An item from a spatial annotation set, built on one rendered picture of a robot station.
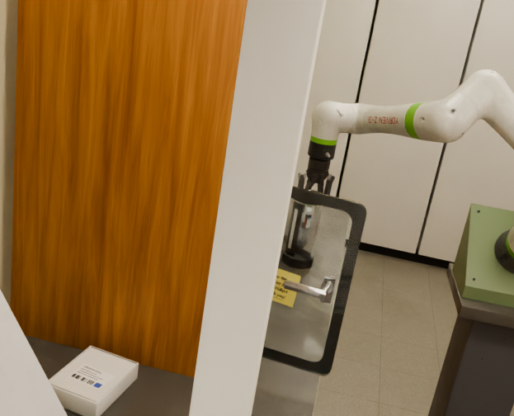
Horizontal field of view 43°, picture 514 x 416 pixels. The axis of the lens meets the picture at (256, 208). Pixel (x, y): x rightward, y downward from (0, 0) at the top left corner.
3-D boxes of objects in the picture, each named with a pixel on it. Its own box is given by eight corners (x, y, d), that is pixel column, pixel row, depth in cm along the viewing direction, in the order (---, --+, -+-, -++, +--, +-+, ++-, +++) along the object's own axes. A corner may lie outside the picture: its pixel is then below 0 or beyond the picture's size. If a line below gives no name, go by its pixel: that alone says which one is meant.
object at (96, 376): (42, 400, 128) (43, 383, 127) (89, 360, 143) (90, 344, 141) (95, 421, 125) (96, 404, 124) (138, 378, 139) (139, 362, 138)
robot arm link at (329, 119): (308, 96, 223) (325, 104, 214) (340, 98, 228) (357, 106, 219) (301, 136, 228) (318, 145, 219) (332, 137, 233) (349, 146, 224)
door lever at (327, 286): (288, 281, 138) (290, 270, 137) (332, 293, 135) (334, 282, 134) (281, 291, 133) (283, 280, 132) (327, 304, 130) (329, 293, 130)
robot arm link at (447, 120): (485, 126, 189) (469, 90, 185) (455, 152, 186) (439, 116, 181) (440, 125, 205) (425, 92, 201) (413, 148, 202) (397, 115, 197)
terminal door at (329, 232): (200, 335, 150) (223, 168, 136) (330, 376, 142) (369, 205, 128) (199, 337, 149) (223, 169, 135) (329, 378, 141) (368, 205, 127)
